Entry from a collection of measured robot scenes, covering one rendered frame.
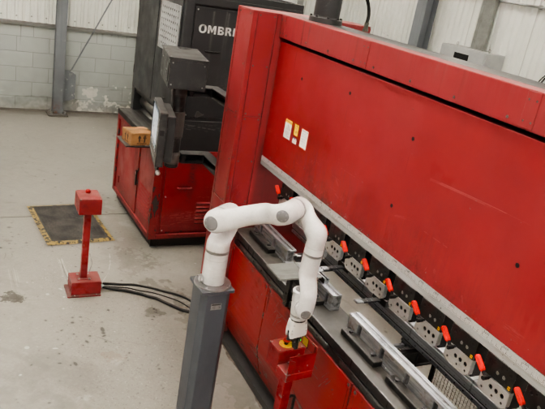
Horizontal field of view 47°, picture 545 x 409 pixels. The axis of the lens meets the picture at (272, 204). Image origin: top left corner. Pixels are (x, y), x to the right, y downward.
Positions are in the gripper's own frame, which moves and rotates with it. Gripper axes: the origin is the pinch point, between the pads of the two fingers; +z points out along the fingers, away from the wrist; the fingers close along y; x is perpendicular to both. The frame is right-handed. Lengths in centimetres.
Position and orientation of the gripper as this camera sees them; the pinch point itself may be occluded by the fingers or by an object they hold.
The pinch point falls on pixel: (294, 344)
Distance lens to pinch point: 315.6
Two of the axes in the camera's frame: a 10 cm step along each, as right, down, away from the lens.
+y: -8.6, 1.2, -4.9
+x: 5.0, 3.8, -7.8
